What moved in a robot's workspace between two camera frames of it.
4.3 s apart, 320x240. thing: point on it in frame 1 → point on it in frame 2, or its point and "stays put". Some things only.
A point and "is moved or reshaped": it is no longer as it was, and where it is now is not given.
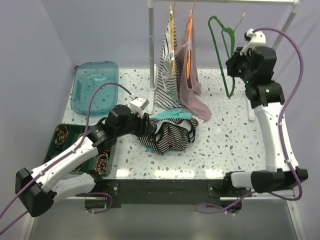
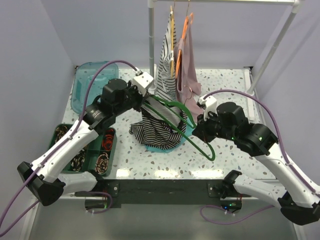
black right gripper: [232, 62] → [201, 130]
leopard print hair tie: [61, 133] stays put
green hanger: [224, 29] → [176, 102]
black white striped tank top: [170, 134] is moved or reshaped
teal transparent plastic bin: [88, 76] stays put
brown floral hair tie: [102, 163] stays put
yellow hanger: [172, 42] stays put
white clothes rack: [296, 5] stays put
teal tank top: [177, 113] → [189, 129]
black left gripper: [145, 127] → [141, 98]
